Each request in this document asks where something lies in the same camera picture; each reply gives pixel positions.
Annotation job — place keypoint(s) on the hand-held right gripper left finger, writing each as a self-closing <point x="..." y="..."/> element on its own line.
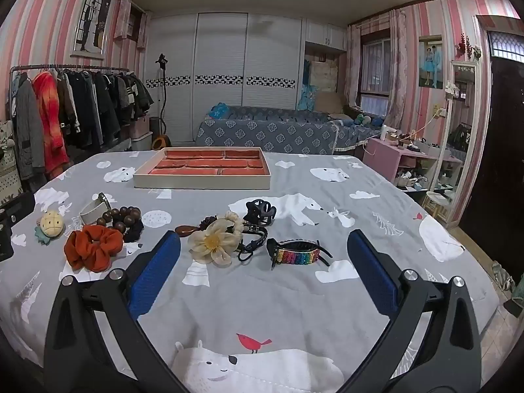
<point x="153" y="270"/>

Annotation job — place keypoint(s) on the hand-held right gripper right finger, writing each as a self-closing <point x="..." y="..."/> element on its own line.
<point x="370" y="270"/>

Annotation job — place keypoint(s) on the black scrunchie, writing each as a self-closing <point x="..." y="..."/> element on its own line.
<point x="135" y="231"/>

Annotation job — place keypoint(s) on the brown oval hair clip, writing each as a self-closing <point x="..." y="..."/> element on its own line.
<point x="184" y="230"/>

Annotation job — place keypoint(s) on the orange scrunchie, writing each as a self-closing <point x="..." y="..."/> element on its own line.
<point x="82" y="249"/>

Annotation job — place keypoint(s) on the small black hair clip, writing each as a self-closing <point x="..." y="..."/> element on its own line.
<point x="297" y="256"/>

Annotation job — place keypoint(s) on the orange lined jewelry tray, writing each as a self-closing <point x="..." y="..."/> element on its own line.
<point x="196" y="163"/>

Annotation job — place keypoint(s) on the black hair claw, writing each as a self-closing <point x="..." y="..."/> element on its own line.
<point x="256" y="208"/>

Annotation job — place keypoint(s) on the black box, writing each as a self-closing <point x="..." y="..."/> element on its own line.
<point x="20" y="206"/>

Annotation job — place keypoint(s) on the pineapple shaped hair clip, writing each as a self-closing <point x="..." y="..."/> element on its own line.
<point x="51" y="224"/>

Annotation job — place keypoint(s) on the patterned beige cloth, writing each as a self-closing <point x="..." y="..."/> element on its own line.
<point x="8" y="172"/>

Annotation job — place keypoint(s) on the white stool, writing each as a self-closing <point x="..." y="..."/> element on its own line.
<point x="438" y="197"/>

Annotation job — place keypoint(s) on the grey quilted coat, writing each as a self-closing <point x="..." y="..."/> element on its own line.
<point x="28" y="131"/>

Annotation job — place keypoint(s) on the pink desk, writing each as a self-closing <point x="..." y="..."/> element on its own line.
<point x="380" y="159"/>

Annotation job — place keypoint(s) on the grey polar bear sheet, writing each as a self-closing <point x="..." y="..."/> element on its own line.
<point x="262" y="294"/>

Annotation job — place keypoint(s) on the orange red robe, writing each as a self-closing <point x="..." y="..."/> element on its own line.
<point x="49" y="123"/>

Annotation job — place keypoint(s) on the grey storage box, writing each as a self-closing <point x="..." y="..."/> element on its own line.
<point x="141" y="135"/>

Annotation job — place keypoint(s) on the white hair dryer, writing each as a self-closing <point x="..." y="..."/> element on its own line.
<point x="389" y="133"/>

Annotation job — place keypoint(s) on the row of hanging dark clothes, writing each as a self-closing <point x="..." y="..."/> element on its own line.
<point x="102" y="102"/>

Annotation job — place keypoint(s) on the white framed standing mirror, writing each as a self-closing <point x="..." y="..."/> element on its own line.
<point x="475" y="131"/>

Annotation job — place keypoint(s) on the bed with blue patterned cover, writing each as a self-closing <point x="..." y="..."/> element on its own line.
<point x="266" y="131"/>

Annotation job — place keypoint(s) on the dark wooden door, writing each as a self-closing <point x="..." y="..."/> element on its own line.
<point x="499" y="151"/>

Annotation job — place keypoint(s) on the garment steamer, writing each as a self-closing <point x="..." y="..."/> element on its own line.
<point x="163" y="90"/>

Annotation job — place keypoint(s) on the metal clothes rack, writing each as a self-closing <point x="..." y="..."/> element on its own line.
<point x="82" y="67"/>

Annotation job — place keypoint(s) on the barred window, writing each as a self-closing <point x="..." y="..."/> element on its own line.
<point x="374" y="73"/>

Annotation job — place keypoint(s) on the pink floral window curtain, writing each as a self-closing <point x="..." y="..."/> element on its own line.
<point x="397" y="69"/>

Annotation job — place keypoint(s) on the couple photo poster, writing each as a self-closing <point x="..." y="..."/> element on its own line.
<point x="430" y="61"/>

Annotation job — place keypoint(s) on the white sliding door wardrobe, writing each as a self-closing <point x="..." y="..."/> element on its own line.
<point x="221" y="49"/>

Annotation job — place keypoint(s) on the framed wedding poster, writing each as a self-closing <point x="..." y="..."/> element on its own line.
<point x="92" y="20"/>

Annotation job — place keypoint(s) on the red flower decoration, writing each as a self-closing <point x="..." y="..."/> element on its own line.
<point x="466" y="47"/>

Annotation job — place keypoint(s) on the short pink curtain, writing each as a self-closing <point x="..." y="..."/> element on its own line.
<point x="123" y="16"/>

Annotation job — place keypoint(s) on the wall socket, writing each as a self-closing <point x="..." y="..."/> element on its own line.
<point x="440" y="112"/>

